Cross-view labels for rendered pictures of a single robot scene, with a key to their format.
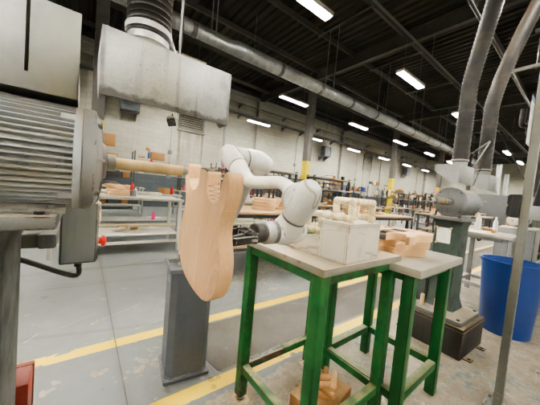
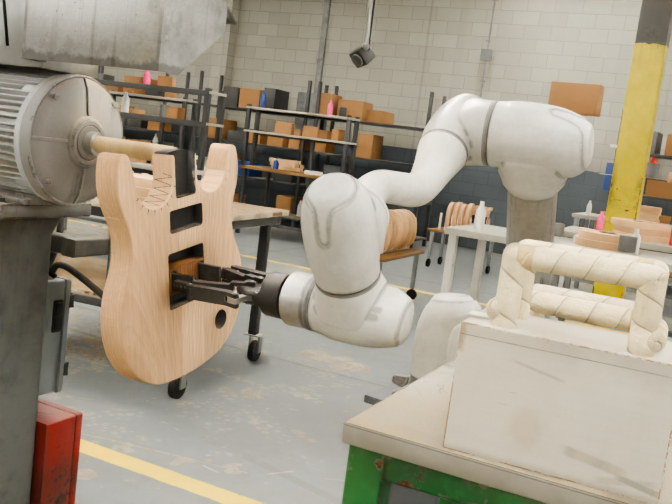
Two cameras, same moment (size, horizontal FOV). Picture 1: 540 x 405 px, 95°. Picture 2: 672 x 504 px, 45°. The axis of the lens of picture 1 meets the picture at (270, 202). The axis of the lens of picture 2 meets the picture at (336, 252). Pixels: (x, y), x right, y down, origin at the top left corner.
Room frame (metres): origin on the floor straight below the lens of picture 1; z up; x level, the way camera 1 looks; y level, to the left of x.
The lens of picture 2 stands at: (0.38, -1.18, 1.31)
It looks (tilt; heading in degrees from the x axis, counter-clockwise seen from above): 7 degrees down; 63
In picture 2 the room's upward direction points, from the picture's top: 7 degrees clockwise
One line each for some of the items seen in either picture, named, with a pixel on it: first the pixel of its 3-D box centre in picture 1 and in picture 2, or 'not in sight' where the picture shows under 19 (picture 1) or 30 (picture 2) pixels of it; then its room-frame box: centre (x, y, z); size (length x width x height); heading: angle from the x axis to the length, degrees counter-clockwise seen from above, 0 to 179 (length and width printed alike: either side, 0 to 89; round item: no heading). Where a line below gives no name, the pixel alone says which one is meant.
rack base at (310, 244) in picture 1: (323, 240); not in sight; (1.28, -0.29, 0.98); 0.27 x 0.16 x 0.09; 131
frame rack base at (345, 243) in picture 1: (349, 239); (564, 396); (1.16, -0.39, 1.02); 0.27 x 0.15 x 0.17; 131
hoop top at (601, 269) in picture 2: (363, 202); (582, 266); (1.12, -0.42, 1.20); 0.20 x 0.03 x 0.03; 130
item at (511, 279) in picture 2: (352, 212); (509, 290); (1.07, -0.36, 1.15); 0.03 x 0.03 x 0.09
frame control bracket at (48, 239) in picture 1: (51, 235); (99, 245); (0.74, 0.66, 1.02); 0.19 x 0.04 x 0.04; 37
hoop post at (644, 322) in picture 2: (371, 213); (646, 316); (1.18, -0.49, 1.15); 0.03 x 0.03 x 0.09
